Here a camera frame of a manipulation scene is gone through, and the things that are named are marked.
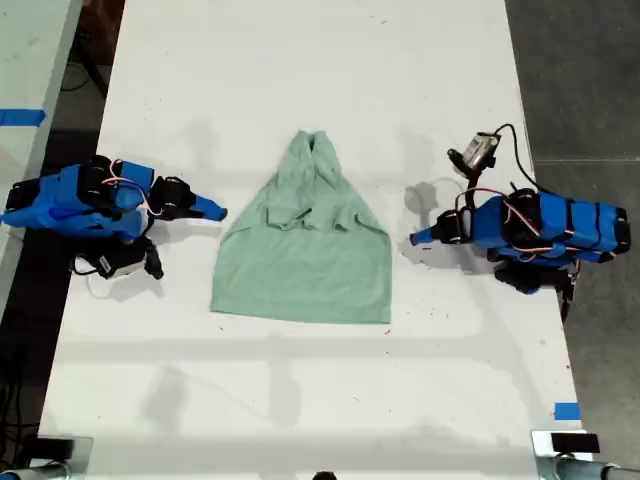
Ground pale green T-shirt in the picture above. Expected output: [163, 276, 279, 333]
[209, 129, 393, 327]

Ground long blue tape strip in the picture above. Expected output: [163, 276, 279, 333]
[0, 108, 48, 127]

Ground white side table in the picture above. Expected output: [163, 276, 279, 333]
[0, 0, 84, 314]

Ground small black box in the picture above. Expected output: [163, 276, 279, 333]
[35, 436, 77, 460]
[550, 432, 601, 454]

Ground camera black stalk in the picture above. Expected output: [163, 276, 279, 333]
[460, 167, 485, 209]

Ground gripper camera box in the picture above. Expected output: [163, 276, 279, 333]
[446, 130, 502, 177]
[93, 238, 166, 282]

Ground black floor cable loop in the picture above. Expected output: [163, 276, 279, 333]
[60, 47, 110, 99]

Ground metal corner bracket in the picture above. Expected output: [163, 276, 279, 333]
[28, 435, 95, 480]
[530, 429, 609, 480]

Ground black floor cable bundle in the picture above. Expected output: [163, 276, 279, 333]
[0, 377, 37, 469]

